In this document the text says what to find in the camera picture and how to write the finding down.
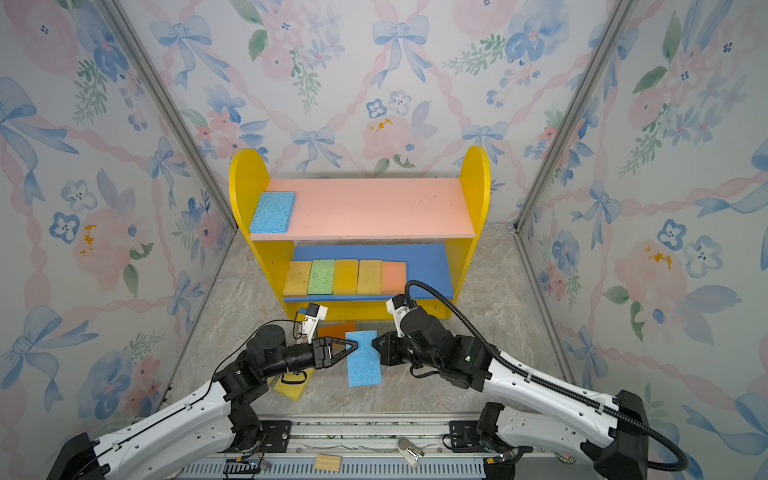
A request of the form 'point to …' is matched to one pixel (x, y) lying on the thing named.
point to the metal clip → (410, 451)
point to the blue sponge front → (364, 365)
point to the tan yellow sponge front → (370, 276)
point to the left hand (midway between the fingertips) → (355, 347)
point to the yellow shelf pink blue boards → (353, 243)
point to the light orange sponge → (393, 277)
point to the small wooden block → (328, 462)
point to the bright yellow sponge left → (294, 391)
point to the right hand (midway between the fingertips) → (370, 342)
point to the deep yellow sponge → (346, 274)
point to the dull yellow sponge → (297, 279)
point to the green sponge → (321, 279)
